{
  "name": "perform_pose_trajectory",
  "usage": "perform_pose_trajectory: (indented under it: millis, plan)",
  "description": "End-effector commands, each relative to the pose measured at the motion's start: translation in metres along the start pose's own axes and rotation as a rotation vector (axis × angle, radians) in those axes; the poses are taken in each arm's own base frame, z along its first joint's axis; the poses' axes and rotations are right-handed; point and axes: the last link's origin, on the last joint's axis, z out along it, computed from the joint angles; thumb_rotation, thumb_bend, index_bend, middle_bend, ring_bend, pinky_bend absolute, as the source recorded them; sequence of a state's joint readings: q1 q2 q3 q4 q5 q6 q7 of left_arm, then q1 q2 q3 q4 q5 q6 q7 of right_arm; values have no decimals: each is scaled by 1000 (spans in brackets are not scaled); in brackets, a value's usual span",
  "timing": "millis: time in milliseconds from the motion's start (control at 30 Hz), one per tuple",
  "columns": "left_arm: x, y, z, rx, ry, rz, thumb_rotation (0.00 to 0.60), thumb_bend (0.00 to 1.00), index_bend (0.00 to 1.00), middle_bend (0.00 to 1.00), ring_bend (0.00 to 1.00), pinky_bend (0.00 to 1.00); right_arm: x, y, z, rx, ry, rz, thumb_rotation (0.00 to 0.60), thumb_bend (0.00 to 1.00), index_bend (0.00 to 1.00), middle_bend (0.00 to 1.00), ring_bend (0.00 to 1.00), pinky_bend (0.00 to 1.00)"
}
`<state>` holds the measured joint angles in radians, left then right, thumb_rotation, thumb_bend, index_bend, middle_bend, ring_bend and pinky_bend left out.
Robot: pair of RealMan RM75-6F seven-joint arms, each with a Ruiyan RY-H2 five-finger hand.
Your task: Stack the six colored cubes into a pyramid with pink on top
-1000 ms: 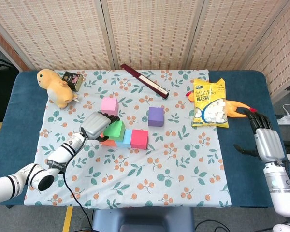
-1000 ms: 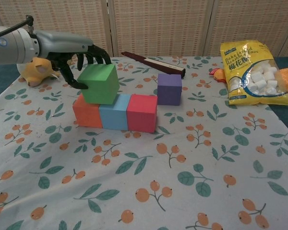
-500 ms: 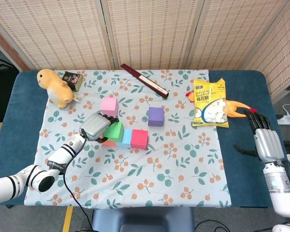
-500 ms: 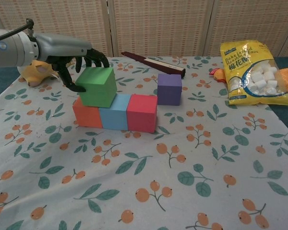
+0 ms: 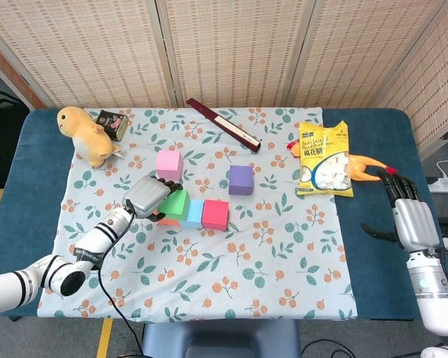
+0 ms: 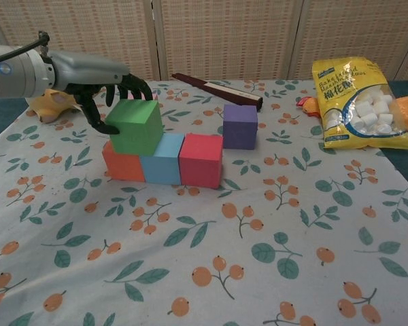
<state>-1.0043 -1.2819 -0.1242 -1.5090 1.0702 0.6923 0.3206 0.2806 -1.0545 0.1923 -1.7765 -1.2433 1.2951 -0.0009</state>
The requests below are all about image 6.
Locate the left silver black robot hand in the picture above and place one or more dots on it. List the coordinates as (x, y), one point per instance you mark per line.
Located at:
(85, 71)

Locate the green foam cube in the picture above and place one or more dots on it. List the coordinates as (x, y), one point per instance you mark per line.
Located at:
(136, 129)

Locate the orange foam cube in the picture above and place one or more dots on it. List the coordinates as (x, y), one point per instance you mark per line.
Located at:
(122, 166)

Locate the red foam cube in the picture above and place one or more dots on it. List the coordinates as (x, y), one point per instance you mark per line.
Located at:
(200, 161)

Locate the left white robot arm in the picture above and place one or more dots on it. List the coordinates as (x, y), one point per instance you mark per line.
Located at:
(17, 74)

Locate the yellow plush animal toy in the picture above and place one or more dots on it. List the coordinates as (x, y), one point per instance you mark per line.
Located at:
(51, 105)

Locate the light blue foam cube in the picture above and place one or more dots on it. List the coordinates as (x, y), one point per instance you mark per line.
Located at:
(163, 163)

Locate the dark red folded fan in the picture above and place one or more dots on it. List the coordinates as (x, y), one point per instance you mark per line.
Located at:
(224, 92)

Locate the woven folding screen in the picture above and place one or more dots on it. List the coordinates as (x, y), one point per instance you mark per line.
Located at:
(224, 34)

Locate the purple foam cube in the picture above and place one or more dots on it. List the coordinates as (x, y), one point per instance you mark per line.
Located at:
(239, 127)

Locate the floral patterned tablecloth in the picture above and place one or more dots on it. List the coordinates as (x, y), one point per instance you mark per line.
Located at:
(190, 271)

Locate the yellow rubber chicken toy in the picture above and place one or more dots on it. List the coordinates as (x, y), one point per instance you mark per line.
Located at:
(311, 107)

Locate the yellow marshmallow bag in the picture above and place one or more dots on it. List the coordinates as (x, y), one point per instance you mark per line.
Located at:
(340, 102)

